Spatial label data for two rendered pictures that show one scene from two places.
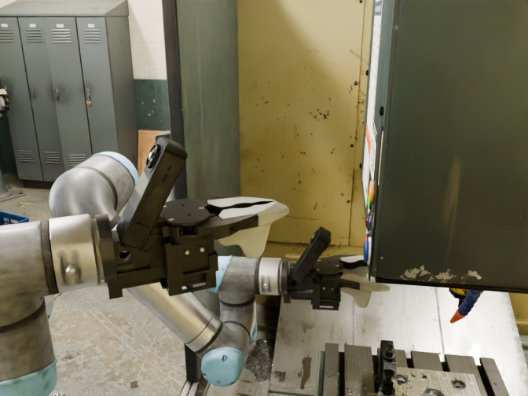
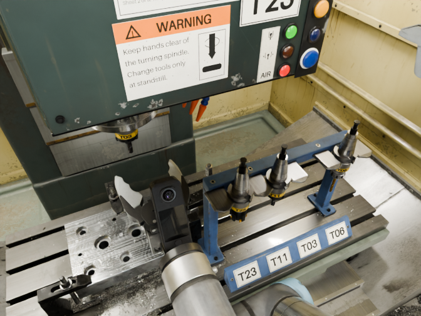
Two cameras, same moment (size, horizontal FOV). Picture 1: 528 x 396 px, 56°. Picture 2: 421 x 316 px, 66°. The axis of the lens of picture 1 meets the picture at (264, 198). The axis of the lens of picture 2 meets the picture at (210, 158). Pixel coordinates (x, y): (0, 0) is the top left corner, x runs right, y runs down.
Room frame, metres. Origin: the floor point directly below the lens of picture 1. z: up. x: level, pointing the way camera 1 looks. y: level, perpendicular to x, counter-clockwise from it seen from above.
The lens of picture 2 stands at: (1.00, 0.20, 1.83)
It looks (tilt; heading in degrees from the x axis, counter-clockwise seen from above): 43 degrees down; 236
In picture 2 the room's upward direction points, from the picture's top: straight up
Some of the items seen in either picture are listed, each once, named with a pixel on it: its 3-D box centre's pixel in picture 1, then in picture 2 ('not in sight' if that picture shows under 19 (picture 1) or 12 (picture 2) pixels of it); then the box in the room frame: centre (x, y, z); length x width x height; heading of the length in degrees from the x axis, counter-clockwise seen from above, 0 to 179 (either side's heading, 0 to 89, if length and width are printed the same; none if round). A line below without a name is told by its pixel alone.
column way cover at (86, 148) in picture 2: not in sight; (105, 106); (0.78, -0.83, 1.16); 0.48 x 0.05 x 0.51; 171
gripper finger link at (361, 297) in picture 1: (363, 293); (175, 184); (0.83, -0.19, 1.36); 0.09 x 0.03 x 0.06; 57
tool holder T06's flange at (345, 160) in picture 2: not in sight; (344, 155); (0.32, -0.15, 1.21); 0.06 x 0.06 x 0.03
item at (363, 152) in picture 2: not in sight; (359, 149); (0.27, -0.14, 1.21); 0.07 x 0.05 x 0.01; 81
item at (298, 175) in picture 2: not in sight; (295, 172); (0.49, -0.17, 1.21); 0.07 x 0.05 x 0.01; 81
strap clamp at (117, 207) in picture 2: not in sight; (115, 201); (0.89, -0.55, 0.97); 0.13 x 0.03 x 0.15; 81
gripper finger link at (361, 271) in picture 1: (361, 270); (128, 199); (0.92, -0.20, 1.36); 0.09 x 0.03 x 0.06; 106
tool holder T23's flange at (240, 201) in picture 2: not in sight; (240, 193); (0.65, -0.20, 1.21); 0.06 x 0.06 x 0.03
